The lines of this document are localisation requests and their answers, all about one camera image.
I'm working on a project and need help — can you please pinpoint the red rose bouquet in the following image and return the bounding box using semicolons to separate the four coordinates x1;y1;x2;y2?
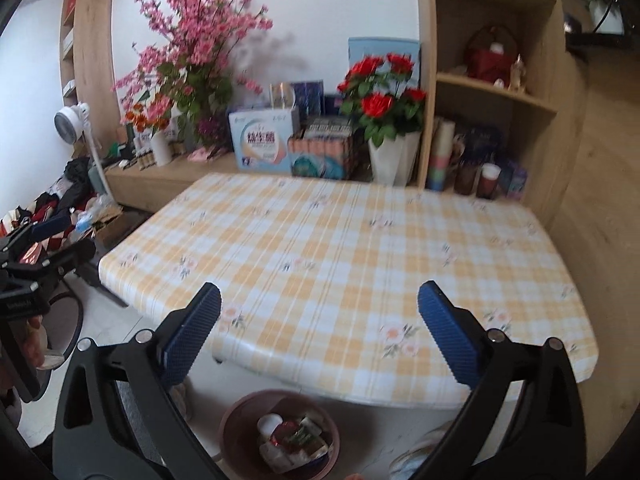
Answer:
336;52;427;148

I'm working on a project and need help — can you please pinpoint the purple small box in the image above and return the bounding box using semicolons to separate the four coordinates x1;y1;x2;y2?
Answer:
498;165;528;202

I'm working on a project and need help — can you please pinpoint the orange flowers white vase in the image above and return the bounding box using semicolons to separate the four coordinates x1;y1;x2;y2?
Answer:
125;103;174;168

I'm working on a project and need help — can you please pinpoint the stack of coloured cups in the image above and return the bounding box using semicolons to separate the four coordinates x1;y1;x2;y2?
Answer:
426;118;456;192

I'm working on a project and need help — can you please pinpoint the left hand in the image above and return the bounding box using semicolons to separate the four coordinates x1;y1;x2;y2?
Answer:
1;315;47;444

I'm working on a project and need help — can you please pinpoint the light blue upright box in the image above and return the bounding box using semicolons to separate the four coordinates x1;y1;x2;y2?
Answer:
348;37;421;88

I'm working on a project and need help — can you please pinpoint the pink cherry blossom arrangement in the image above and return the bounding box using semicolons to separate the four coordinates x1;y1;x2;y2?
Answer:
114;0;272;151

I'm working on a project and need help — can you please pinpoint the white standing fan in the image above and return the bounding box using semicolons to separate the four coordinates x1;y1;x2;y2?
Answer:
53;102;115;209

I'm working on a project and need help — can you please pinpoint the pink teal packaged box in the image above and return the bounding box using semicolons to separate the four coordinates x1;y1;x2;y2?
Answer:
288;117;357;180

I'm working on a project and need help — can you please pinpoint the plaid floral tablecloth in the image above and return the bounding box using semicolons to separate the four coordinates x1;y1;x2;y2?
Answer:
99;174;599;410

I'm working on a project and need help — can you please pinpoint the dark brown cup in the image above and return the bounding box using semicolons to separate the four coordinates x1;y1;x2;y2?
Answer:
454;162;482;196

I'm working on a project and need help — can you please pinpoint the white ribbed vase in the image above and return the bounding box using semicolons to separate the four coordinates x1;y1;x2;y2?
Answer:
368;132;421;188

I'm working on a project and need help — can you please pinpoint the red white paper cup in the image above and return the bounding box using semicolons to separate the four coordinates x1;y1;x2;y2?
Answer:
476;164;501;200

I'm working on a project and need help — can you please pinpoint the brown trash bin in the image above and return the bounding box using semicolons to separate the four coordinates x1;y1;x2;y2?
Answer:
218;390;341;479

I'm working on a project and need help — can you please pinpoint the blue white probiotic box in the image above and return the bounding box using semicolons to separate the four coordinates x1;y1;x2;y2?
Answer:
229;107;300;176

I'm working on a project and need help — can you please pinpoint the red basket on shelf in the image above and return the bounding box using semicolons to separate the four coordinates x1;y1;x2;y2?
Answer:
463;24;520;87

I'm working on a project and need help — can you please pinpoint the wooden shelf unit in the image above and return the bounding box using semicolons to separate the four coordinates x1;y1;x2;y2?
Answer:
416;0;586;226

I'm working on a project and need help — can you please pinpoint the silver dark blue box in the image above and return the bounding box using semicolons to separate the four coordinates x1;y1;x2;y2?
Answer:
269;80;324;115

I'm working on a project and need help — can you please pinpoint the low wooden cabinet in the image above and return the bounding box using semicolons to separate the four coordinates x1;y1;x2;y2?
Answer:
105;154;239;214

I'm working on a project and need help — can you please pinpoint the trash in bin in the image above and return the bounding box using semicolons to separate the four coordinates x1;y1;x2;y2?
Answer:
257;413;332;474

